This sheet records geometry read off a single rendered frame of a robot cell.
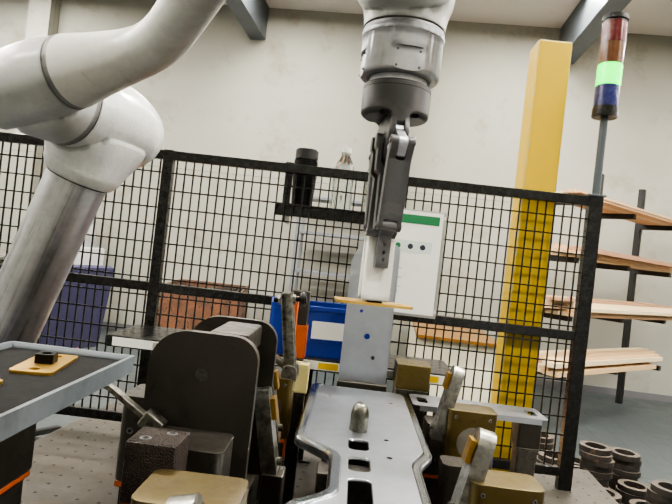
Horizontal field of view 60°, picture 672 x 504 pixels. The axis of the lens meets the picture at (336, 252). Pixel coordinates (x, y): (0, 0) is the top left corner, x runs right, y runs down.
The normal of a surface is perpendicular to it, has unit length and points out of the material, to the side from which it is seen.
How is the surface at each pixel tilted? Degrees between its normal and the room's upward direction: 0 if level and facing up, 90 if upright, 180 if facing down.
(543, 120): 90
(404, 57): 90
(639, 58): 90
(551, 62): 90
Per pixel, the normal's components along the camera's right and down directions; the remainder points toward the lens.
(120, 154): 0.77, 0.54
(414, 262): -0.03, 0.00
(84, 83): 0.04, 0.69
